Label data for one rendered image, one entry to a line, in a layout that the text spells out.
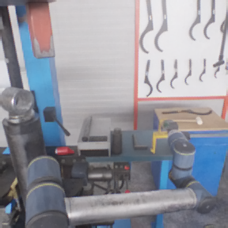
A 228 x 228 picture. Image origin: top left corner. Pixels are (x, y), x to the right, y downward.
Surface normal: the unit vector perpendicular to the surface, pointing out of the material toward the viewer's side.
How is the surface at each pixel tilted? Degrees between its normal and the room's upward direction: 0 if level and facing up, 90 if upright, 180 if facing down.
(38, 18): 90
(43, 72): 90
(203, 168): 90
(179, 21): 90
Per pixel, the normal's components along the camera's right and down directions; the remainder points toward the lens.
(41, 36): 0.50, 0.34
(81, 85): 0.01, 0.40
